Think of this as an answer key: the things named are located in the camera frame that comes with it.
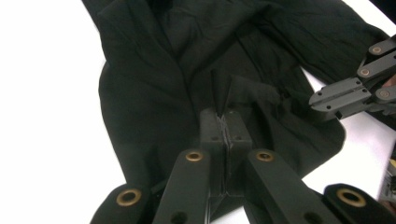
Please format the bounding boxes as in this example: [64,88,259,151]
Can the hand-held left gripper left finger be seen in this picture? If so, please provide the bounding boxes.
[199,106,228,200]

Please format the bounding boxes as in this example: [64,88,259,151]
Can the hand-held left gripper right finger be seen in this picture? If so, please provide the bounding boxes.
[223,108,254,198]

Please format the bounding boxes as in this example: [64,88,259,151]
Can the black garment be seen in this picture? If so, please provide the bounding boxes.
[81,0,390,200]

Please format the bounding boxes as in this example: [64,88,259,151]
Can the white table cover sheet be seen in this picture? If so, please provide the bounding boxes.
[0,0,396,224]

